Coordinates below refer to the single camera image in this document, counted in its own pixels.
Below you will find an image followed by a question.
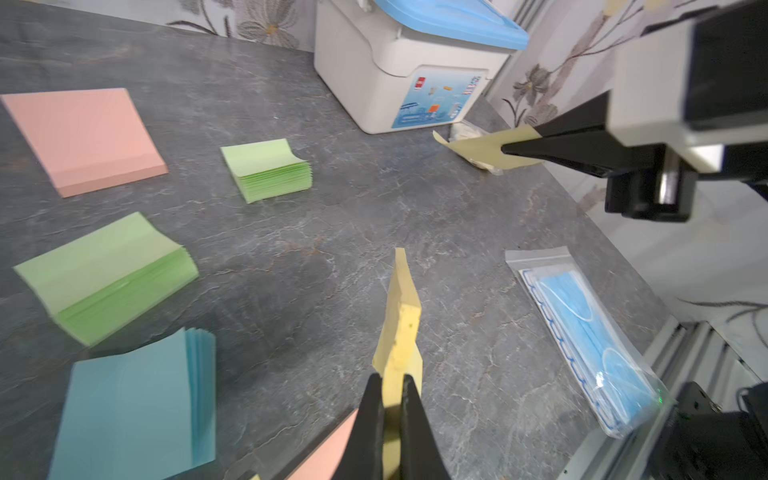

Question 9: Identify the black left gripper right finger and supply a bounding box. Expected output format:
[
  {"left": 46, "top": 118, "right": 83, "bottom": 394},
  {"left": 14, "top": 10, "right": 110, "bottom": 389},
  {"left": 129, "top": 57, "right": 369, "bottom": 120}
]
[{"left": 399, "top": 375, "right": 450, "bottom": 480}]

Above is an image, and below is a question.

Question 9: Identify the blue memo pad middle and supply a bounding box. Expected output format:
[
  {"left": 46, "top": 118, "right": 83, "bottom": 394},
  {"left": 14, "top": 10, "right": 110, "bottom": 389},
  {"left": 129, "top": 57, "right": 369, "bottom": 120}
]
[{"left": 48, "top": 328, "right": 216, "bottom": 479}]

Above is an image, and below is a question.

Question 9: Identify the torn yellow memo page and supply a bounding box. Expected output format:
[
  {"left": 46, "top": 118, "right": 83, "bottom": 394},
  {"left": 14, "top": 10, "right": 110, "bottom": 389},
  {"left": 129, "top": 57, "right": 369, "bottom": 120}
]
[{"left": 432, "top": 125, "right": 541, "bottom": 170}]

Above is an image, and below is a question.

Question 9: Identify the white storage box blue lid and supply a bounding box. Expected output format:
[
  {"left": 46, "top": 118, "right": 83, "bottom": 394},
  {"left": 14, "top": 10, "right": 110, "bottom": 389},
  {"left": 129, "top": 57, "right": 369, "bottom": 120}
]
[{"left": 314, "top": 0, "right": 529, "bottom": 134}]

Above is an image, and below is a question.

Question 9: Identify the yellow memo pad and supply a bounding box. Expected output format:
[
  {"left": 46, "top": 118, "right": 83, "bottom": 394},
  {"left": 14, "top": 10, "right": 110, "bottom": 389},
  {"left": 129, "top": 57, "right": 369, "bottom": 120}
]
[{"left": 372, "top": 248, "right": 423, "bottom": 479}]

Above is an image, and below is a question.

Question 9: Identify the green memo pad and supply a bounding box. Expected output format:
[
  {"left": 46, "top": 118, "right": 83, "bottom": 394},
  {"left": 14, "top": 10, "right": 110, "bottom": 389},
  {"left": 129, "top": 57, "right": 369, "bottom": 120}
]
[
  {"left": 221, "top": 138, "right": 313, "bottom": 204},
  {"left": 14, "top": 212, "right": 199, "bottom": 347}
]

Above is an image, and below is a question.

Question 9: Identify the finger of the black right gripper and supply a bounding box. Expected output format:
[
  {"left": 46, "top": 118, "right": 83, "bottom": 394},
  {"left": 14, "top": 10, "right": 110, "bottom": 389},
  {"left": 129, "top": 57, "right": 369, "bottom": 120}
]
[{"left": 501, "top": 92, "right": 666, "bottom": 178}]

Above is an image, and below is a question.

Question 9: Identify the pink memo pad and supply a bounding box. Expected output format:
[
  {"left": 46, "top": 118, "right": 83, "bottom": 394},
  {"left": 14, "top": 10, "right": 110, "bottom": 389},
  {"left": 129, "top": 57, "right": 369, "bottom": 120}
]
[
  {"left": 287, "top": 409, "right": 358, "bottom": 480},
  {"left": 1, "top": 88, "right": 168, "bottom": 198}
]

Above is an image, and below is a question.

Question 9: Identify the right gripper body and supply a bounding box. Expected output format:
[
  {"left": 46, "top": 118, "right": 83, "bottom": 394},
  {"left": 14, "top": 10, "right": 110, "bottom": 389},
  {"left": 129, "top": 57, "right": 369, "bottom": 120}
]
[{"left": 605, "top": 1, "right": 767, "bottom": 222}]

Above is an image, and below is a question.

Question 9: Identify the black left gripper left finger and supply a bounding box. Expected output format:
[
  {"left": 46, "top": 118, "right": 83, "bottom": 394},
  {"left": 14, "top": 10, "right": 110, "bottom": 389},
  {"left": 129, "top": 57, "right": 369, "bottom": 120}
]
[{"left": 332, "top": 373, "right": 384, "bottom": 480}]

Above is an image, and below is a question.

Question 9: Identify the bag of blue face masks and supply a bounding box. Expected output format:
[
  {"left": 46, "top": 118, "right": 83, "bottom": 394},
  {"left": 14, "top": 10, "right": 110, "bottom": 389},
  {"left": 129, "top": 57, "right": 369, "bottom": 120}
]
[{"left": 505, "top": 247, "right": 668, "bottom": 439}]

